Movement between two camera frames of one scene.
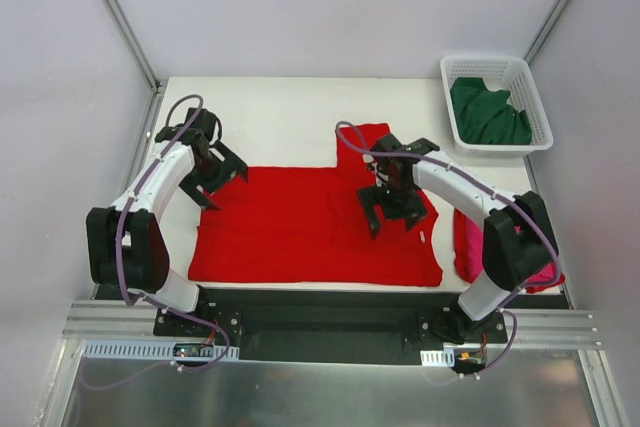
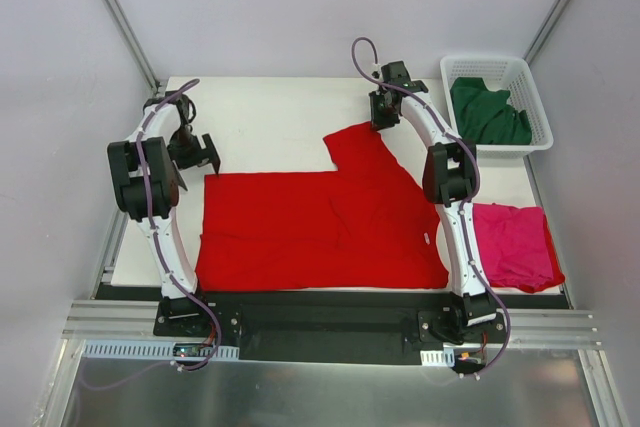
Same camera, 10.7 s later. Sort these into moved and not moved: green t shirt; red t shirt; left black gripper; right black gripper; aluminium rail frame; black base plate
Moved: right black gripper; left black gripper
Not moved: black base plate; green t shirt; aluminium rail frame; red t shirt
